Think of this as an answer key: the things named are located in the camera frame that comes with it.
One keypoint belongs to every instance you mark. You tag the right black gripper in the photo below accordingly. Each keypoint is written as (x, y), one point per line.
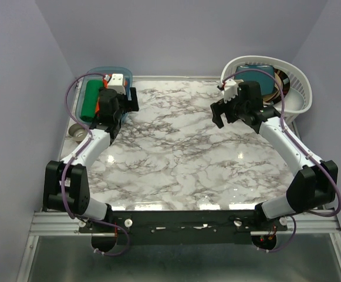
(220, 107)

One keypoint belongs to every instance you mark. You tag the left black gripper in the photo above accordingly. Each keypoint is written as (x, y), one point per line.
(131, 105)

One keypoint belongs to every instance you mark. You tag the orange t shirt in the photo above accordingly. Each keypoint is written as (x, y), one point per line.
(105, 85)

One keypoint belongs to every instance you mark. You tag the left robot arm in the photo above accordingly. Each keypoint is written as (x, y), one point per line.
(66, 187)

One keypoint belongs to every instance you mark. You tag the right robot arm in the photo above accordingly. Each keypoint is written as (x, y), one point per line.
(314, 182)

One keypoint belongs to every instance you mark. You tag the tape roll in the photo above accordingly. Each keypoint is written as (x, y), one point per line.
(77, 132)

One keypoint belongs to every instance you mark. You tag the rolled green t shirt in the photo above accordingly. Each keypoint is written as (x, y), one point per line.
(90, 100)

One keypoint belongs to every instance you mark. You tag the clear blue plastic bin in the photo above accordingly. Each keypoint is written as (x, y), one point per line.
(106, 70)

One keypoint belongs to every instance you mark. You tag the teal folded garment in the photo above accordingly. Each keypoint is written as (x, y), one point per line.
(266, 83)

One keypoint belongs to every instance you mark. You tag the white laundry basket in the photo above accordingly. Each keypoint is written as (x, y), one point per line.
(299, 98)

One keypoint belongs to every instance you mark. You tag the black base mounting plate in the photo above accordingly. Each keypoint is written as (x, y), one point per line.
(194, 227)

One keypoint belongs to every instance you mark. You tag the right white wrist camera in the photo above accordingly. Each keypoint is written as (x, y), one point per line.
(229, 89)

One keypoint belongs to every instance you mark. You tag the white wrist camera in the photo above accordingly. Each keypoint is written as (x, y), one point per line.
(116, 82)
(229, 89)

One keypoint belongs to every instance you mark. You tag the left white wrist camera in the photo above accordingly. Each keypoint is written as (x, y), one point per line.
(116, 82)

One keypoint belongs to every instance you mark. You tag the aluminium rail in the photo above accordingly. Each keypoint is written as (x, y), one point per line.
(60, 224)

